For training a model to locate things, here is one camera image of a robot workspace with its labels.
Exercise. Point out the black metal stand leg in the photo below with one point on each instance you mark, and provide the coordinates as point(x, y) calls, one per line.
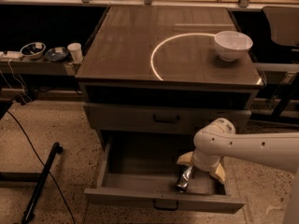
point(28, 214)

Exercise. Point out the white paper cup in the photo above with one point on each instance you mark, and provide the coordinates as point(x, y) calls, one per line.
point(76, 52)

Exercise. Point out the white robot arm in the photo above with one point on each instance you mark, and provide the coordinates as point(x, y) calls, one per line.
point(218, 139)

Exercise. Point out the white power strip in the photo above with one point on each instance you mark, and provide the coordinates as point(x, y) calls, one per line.
point(10, 55)

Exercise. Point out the dark office chair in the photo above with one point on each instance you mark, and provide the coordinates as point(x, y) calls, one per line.
point(284, 27)

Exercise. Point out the white ceramic bowl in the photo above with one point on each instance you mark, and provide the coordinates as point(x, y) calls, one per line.
point(231, 45)

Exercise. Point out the grey drawer cabinet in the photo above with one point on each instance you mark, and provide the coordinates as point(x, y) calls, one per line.
point(165, 56)

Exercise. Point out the grey side shelf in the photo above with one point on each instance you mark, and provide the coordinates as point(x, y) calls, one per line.
point(39, 67)

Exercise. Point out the dark blue bowl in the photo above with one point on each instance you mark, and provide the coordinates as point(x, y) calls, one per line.
point(56, 54)

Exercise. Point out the closed upper grey drawer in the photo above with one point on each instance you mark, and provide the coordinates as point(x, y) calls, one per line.
point(158, 119)

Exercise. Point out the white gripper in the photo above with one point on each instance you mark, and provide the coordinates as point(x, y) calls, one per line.
point(205, 166)

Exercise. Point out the open lower grey drawer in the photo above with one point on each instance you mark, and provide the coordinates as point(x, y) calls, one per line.
point(141, 170)

